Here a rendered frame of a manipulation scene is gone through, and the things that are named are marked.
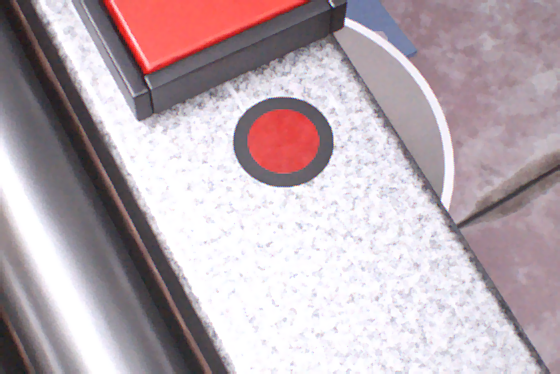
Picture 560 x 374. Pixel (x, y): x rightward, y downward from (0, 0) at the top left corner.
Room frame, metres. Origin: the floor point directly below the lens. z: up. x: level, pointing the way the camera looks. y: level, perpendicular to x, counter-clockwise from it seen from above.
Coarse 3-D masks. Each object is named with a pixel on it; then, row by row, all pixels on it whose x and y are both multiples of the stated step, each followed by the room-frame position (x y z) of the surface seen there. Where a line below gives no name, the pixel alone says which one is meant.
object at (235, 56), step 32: (96, 0) 0.20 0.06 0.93; (320, 0) 0.21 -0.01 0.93; (96, 32) 0.19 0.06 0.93; (256, 32) 0.20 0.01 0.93; (288, 32) 0.20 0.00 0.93; (320, 32) 0.21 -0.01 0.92; (128, 64) 0.18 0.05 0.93; (192, 64) 0.18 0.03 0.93; (224, 64) 0.19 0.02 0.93; (256, 64) 0.19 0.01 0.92; (128, 96) 0.17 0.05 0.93; (160, 96) 0.18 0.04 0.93; (192, 96) 0.18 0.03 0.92
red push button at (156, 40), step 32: (128, 0) 0.21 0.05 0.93; (160, 0) 0.21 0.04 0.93; (192, 0) 0.21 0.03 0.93; (224, 0) 0.21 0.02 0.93; (256, 0) 0.21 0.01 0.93; (288, 0) 0.21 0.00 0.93; (128, 32) 0.20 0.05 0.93; (160, 32) 0.20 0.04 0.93; (192, 32) 0.20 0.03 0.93; (224, 32) 0.20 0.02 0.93; (160, 64) 0.19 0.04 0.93
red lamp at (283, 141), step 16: (272, 112) 0.18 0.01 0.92; (288, 112) 0.18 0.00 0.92; (256, 128) 0.17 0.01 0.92; (272, 128) 0.17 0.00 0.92; (288, 128) 0.17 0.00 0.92; (304, 128) 0.17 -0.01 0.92; (256, 144) 0.17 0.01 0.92; (272, 144) 0.17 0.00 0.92; (288, 144) 0.17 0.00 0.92; (304, 144) 0.17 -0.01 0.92; (256, 160) 0.16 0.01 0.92; (272, 160) 0.16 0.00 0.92; (288, 160) 0.16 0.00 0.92; (304, 160) 0.16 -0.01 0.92
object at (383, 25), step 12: (348, 0) 0.82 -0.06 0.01; (360, 0) 0.82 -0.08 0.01; (372, 0) 0.82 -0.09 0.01; (348, 12) 0.80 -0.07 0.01; (360, 12) 0.80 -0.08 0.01; (372, 12) 0.80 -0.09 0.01; (384, 12) 0.80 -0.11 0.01; (360, 24) 0.78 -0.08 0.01; (372, 24) 0.78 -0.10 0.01; (384, 24) 0.78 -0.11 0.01; (396, 24) 0.79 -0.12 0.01; (384, 36) 0.76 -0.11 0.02; (396, 36) 0.77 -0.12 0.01; (396, 48) 0.75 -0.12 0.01; (408, 48) 0.75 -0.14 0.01
